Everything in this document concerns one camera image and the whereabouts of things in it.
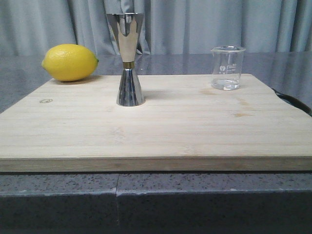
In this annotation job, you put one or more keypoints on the clear glass beaker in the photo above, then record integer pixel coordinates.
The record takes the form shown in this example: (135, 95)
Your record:
(227, 67)

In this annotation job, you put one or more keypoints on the silver steel jigger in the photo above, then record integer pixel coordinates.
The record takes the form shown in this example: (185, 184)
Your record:
(126, 29)

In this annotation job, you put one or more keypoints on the light wooden cutting board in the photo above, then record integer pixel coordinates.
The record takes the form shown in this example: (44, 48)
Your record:
(183, 125)

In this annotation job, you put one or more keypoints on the yellow lemon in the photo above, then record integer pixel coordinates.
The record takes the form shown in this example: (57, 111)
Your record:
(69, 62)

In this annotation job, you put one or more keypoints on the grey curtain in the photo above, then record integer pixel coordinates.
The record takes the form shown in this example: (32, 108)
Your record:
(31, 27)

